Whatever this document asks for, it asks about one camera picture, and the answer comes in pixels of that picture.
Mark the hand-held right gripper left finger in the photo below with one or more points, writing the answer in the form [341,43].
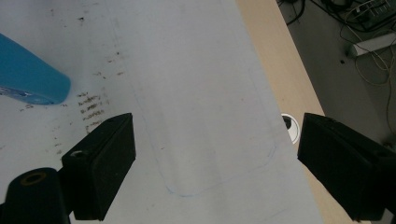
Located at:
[102,165]

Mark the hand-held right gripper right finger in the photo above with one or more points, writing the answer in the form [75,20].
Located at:
[336,161]

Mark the blue plastic container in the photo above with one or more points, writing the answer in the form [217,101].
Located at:
[28,74]

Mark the white power strip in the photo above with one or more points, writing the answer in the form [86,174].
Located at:
[373,45]

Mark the white table sheet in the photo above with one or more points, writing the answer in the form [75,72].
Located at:
[202,93]

